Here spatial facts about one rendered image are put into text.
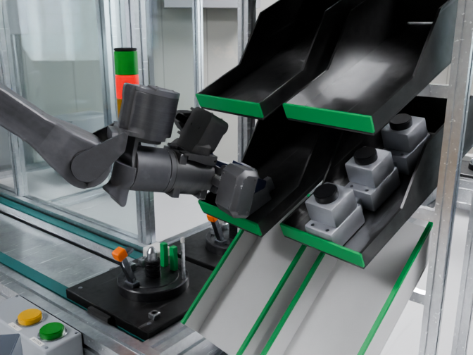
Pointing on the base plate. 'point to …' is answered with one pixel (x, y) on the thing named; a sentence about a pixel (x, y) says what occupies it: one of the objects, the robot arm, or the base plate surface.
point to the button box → (75, 346)
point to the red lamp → (124, 82)
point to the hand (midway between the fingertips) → (236, 177)
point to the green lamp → (126, 63)
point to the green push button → (51, 330)
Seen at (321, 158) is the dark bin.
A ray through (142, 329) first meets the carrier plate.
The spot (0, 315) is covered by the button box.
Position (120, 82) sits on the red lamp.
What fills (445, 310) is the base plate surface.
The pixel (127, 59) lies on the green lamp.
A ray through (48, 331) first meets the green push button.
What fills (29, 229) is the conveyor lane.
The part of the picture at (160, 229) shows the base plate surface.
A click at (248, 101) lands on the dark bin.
